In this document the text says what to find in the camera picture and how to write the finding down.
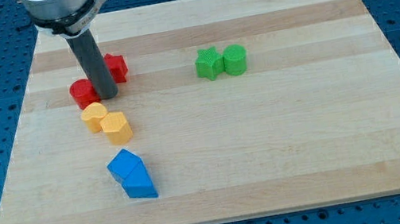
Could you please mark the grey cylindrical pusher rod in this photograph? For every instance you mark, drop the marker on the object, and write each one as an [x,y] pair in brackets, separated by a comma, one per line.
[92,62]

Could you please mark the red circle block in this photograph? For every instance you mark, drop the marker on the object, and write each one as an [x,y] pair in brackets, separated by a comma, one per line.
[83,93]

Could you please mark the red star block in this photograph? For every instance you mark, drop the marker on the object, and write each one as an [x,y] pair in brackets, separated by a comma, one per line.
[117,67]

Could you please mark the green star block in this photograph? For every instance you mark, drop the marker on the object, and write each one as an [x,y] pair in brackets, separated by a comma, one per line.
[209,63]

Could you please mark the green circle block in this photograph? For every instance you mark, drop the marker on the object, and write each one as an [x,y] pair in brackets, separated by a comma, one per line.
[235,59]

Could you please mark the yellow heart block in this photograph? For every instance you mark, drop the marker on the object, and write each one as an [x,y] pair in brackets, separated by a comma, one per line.
[92,116]

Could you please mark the yellow hexagon block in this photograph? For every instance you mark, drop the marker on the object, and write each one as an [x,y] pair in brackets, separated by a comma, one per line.
[117,128]

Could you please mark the blue cube block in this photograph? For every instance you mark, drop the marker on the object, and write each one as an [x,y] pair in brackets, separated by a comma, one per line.
[124,163]

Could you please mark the blue triangle block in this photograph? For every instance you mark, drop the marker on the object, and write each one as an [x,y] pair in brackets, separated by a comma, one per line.
[137,183]

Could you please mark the wooden board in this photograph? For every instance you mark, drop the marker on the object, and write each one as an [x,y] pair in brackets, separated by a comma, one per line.
[313,121]

